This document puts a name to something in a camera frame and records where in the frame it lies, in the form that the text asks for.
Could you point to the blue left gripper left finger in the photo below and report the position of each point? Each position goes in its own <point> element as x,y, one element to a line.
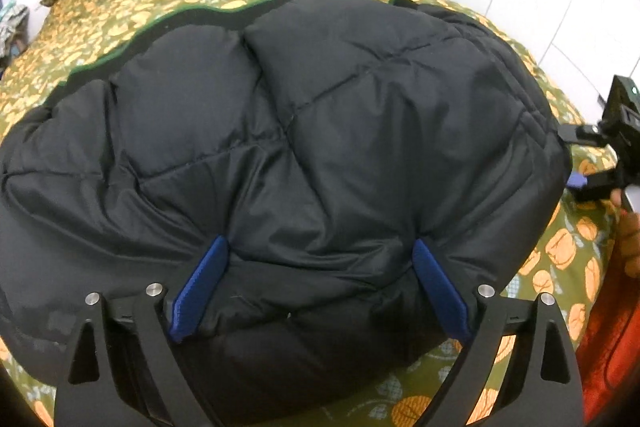
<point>191,288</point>

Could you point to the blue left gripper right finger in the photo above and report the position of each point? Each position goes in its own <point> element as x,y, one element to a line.
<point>448,305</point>

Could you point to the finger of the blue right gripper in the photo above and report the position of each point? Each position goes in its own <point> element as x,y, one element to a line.
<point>576,181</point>

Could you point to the black puffer jacket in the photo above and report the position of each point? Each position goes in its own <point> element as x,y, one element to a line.
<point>321,139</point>

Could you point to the pile of folded clothes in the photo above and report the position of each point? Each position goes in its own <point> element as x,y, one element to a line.
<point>13,27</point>

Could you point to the person right hand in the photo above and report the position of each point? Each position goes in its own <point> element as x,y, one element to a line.
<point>627,239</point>

